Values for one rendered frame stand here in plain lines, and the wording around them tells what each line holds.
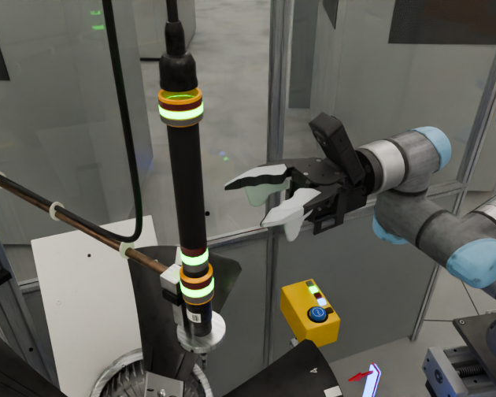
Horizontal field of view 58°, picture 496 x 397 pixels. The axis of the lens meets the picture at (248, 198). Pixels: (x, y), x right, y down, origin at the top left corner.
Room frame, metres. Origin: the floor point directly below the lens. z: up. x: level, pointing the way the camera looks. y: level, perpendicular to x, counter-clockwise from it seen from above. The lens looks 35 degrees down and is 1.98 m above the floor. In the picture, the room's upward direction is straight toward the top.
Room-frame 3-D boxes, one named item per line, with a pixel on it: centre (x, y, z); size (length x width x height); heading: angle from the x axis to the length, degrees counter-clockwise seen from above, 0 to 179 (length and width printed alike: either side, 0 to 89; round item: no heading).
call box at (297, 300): (0.82, -0.17, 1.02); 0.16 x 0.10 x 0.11; 21
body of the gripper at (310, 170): (0.54, -0.12, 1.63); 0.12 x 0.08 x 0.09; 120
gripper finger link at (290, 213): (0.45, -0.06, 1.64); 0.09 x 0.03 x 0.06; 142
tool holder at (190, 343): (0.43, 0.08, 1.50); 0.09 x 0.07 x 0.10; 56
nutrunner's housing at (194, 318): (0.42, 0.07, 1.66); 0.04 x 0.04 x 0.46
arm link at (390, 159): (0.58, -0.19, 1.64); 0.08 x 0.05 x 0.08; 30
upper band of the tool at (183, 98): (0.42, 0.07, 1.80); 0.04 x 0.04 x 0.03
